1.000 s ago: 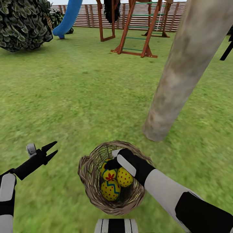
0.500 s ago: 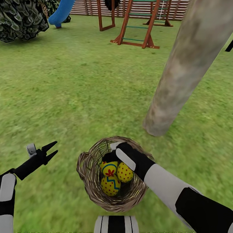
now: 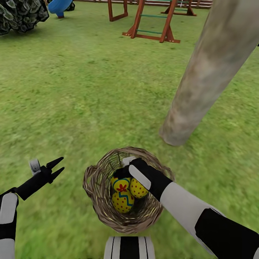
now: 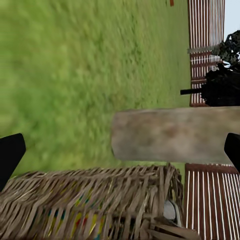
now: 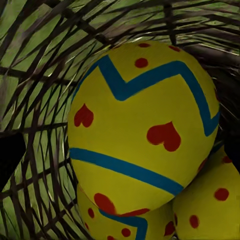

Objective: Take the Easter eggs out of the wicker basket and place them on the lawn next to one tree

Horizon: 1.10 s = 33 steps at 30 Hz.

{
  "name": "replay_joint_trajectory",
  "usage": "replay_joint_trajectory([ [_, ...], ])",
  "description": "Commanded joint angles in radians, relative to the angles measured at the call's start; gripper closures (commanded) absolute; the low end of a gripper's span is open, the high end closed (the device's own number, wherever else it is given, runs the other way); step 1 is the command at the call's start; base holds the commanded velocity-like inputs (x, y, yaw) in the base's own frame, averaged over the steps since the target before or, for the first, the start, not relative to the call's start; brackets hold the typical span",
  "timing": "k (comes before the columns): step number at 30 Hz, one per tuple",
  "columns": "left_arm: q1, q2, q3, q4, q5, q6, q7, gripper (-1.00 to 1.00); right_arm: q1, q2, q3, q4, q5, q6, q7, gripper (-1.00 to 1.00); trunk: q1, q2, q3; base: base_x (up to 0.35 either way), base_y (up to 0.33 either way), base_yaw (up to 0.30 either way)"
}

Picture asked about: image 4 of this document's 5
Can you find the wicker basket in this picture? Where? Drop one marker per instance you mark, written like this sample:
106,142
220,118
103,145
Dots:
131,192

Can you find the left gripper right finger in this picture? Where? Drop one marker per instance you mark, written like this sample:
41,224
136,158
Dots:
232,149

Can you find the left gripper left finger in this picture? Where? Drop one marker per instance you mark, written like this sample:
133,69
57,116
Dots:
12,150

